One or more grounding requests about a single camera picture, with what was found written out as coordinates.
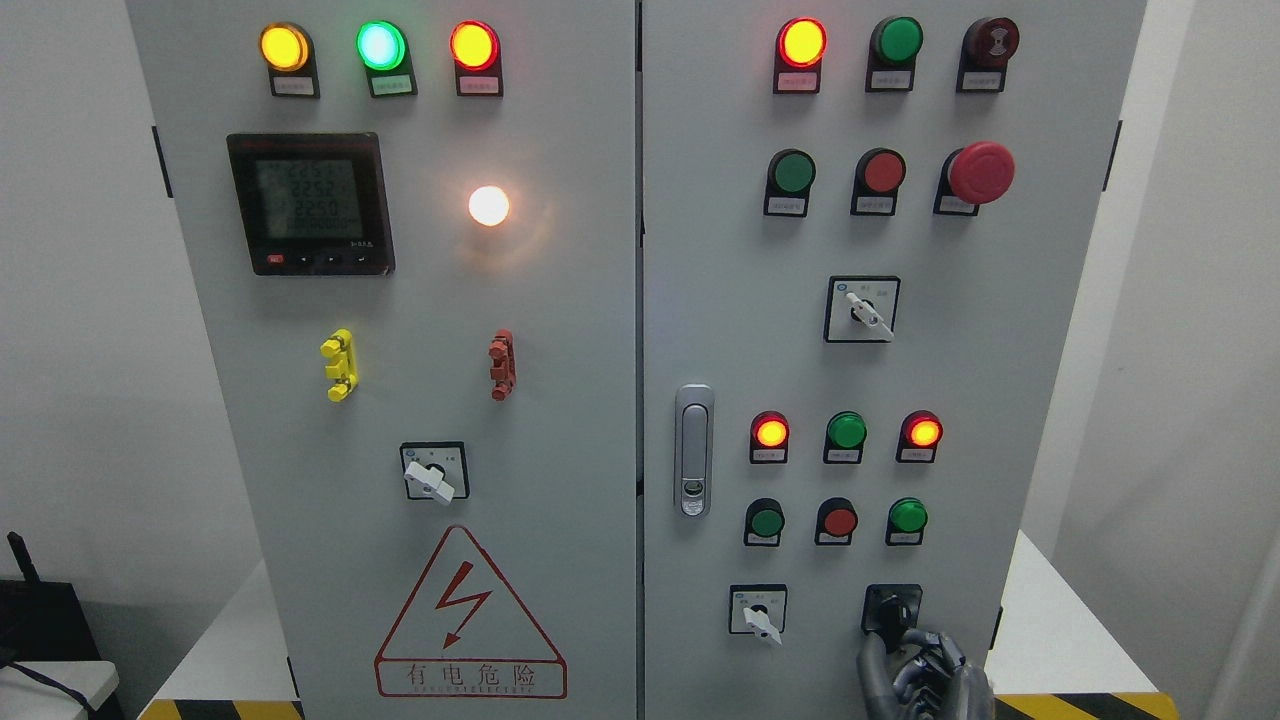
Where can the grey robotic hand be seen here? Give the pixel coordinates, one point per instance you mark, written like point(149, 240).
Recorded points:
point(937, 682)

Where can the black rotary knob switch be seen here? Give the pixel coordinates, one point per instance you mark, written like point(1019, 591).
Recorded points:
point(891, 609)

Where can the green push button lower right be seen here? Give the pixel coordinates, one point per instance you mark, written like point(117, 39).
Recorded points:
point(906, 522)

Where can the green push button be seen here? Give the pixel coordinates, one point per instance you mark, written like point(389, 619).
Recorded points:
point(906, 522)
point(764, 521)
point(788, 182)

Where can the red push button lower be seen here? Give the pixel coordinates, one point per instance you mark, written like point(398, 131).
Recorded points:
point(835, 522)

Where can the red push button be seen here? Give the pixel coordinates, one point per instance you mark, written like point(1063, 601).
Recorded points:
point(835, 522)
point(878, 177)

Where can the green push button lower left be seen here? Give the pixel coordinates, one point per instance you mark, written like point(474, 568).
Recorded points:
point(764, 521)

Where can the red indicator lower right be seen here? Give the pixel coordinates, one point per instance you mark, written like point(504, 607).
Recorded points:
point(919, 437)

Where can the green indicator lower middle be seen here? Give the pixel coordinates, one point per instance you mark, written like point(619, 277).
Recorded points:
point(846, 434)

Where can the red lit indicator lower left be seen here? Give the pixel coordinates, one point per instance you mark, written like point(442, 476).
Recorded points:
point(769, 438)

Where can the red electric hazard warning sticker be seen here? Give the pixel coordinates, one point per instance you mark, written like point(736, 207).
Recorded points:
point(464, 632)

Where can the grey electrical control cabinet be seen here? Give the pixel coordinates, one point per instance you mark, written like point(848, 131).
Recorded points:
point(633, 139)

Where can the red push button upper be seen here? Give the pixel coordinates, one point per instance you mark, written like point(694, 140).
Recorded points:
point(878, 177)

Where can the red emergency stop button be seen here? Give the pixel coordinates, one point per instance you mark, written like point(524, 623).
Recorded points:
point(971, 177)

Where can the red terminal connector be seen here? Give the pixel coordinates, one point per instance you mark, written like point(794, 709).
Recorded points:
point(501, 352)

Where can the green push button upper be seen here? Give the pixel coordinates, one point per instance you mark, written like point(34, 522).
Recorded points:
point(788, 182)

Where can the dark red buzzer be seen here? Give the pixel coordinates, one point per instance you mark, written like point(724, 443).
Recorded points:
point(988, 46)

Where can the green indicator top right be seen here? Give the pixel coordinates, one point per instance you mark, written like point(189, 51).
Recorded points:
point(892, 50)

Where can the white lit indicator lamp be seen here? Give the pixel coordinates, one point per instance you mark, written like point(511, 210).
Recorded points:
point(489, 205)

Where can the red lit indicator top right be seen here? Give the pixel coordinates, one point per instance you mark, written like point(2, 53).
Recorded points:
point(798, 53)

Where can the yellow terminal connector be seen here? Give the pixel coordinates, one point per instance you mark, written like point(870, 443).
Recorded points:
point(341, 368)

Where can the black digital power meter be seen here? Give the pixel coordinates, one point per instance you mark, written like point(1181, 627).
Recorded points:
point(313, 203)

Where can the red lit indicator light left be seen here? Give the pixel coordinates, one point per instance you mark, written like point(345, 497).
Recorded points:
point(475, 49)

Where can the green lit indicator light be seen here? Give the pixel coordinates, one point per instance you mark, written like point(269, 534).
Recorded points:
point(386, 58)

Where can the black device with antenna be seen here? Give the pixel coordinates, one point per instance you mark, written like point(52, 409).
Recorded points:
point(42, 621)

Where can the yellow indicator light top left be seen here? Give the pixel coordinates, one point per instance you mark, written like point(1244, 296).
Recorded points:
point(290, 58)

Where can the white table at left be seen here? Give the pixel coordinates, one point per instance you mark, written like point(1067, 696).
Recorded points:
point(60, 690)

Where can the lower white selector switch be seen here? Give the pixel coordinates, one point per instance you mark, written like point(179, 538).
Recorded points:
point(759, 610)

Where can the white selector switch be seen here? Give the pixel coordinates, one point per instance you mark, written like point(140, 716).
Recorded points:
point(861, 308)
point(435, 471)
point(759, 610)

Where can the silver cabinet door handle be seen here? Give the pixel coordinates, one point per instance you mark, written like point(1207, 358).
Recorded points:
point(694, 415)

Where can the upper right white selector switch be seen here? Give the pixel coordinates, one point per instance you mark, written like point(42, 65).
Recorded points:
point(861, 308)

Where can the left white selector switch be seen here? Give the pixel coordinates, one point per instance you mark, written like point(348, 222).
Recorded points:
point(435, 471)

